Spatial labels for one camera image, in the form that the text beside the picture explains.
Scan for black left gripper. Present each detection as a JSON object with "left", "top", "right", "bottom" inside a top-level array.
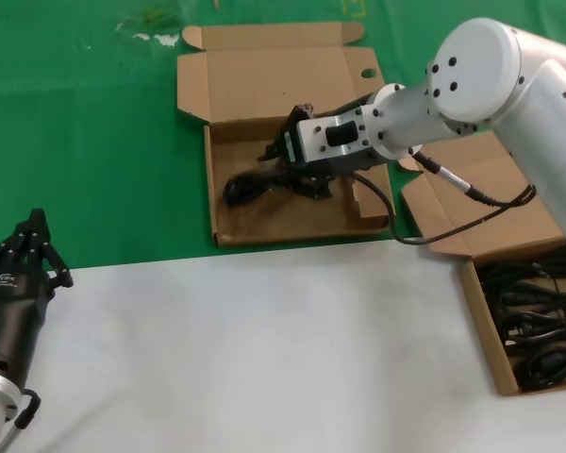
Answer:
[{"left": 0, "top": 209, "right": 75, "bottom": 384}]

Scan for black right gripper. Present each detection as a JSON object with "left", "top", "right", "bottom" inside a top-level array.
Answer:
[{"left": 258, "top": 102, "right": 384, "bottom": 200}]

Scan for black power cord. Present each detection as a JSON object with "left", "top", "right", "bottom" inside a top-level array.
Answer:
[{"left": 223, "top": 162, "right": 312, "bottom": 208}]

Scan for open cardboard box with holes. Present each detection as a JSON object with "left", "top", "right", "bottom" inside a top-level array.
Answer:
[{"left": 176, "top": 21, "right": 397, "bottom": 249}]

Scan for green table mat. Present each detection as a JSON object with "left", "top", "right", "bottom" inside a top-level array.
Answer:
[{"left": 0, "top": 0, "right": 566, "bottom": 271}]

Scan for silver right wrist bracket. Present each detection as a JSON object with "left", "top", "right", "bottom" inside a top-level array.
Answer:
[{"left": 282, "top": 108, "right": 375, "bottom": 168}]

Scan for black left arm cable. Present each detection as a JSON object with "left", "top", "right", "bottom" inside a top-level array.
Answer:
[{"left": 0, "top": 387, "right": 42, "bottom": 453}]

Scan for open cardboard box of cords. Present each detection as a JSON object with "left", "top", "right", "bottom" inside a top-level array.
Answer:
[{"left": 396, "top": 129, "right": 566, "bottom": 397}]

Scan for pile of black power cords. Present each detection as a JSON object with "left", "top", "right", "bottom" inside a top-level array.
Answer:
[{"left": 478, "top": 243, "right": 566, "bottom": 393}]

